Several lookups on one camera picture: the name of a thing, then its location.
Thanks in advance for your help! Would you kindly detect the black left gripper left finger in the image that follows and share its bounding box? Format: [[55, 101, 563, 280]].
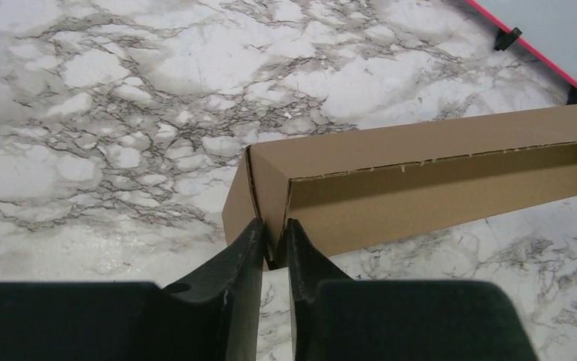
[[0, 218, 264, 360]]

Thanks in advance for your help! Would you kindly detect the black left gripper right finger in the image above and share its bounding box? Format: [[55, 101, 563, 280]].
[[286, 219, 536, 360]]

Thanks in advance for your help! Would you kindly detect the pink framed whiteboard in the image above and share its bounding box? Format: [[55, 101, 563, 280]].
[[468, 0, 577, 88]]

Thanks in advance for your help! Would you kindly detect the brown cardboard box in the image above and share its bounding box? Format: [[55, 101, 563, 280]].
[[222, 105, 577, 269]]

